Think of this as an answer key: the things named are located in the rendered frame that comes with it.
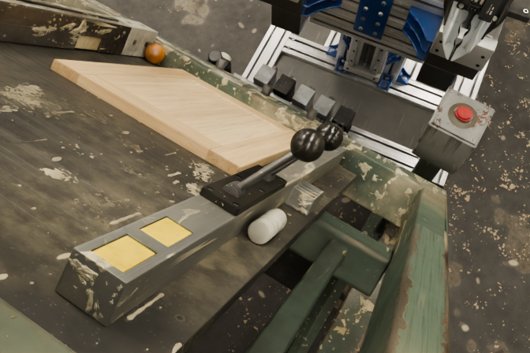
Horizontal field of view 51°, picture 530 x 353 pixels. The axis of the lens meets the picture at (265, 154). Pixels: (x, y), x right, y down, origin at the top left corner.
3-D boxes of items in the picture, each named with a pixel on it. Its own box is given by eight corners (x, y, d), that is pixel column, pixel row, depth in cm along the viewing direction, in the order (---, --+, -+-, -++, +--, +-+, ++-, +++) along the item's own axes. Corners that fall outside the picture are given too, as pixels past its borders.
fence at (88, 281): (338, 165, 131) (346, 150, 130) (106, 328, 41) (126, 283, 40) (319, 154, 132) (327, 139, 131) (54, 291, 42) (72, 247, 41)
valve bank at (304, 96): (365, 142, 168) (380, 102, 146) (341, 180, 163) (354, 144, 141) (225, 66, 178) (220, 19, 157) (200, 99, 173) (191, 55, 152)
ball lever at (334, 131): (270, 190, 78) (351, 140, 74) (261, 195, 75) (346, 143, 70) (255, 166, 79) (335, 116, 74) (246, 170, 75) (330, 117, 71)
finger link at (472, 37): (445, 72, 84) (472, 16, 78) (450, 56, 88) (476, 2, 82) (464, 79, 83) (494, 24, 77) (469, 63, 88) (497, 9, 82)
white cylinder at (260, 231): (263, 249, 67) (281, 233, 74) (274, 228, 66) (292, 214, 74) (243, 236, 67) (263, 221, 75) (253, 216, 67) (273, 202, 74)
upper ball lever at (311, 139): (240, 206, 67) (334, 149, 63) (228, 213, 63) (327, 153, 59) (223, 180, 67) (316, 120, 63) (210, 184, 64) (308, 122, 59)
